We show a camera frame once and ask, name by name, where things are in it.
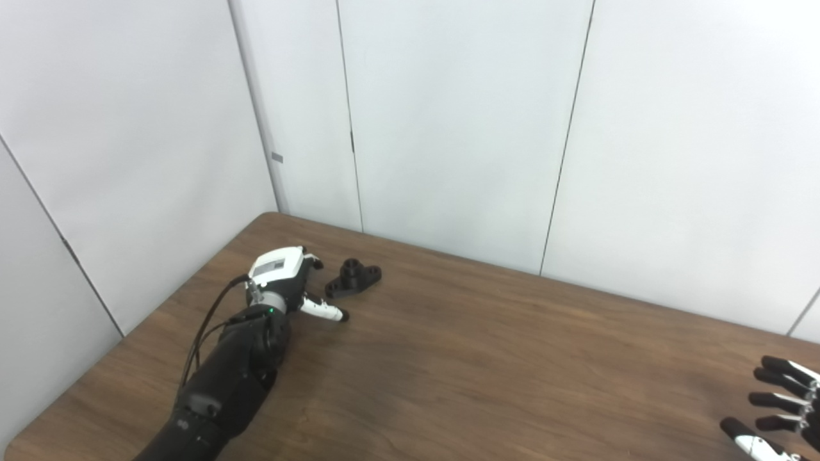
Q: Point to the black flanged holder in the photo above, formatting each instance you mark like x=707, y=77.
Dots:
x=352, y=278

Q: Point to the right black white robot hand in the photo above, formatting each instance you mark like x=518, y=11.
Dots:
x=804, y=410

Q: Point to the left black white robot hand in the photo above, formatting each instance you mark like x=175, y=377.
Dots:
x=275, y=269

